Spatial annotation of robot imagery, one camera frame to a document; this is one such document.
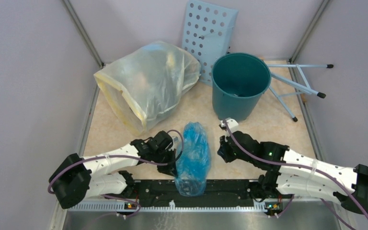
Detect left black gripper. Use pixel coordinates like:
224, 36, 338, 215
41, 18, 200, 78
153, 148, 178, 178

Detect blue plastic trash bag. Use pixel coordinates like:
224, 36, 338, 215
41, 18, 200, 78
175, 122, 211, 197

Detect teal plastic trash bin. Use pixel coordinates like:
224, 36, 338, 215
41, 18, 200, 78
212, 53, 271, 121

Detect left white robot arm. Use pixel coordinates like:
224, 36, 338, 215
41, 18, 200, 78
47, 130, 184, 209

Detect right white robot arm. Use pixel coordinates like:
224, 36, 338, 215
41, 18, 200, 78
217, 131, 368, 214

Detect translucent white bag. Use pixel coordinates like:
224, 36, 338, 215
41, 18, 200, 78
94, 41, 201, 136

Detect light blue perforated stool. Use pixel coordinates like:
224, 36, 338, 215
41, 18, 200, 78
182, 0, 326, 122

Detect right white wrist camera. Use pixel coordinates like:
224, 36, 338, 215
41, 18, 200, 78
219, 118, 239, 136

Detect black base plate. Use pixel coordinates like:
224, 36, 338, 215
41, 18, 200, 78
107, 178, 296, 210

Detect white cable duct strip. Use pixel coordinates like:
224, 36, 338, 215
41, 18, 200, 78
68, 200, 267, 213

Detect right aluminium frame post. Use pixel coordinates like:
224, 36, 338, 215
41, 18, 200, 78
289, 0, 333, 63

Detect aluminium frame post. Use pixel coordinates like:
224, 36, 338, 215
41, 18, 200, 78
289, 0, 333, 63
61, 0, 104, 69

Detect left aluminium frame post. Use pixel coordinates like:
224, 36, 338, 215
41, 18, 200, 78
61, 0, 104, 69

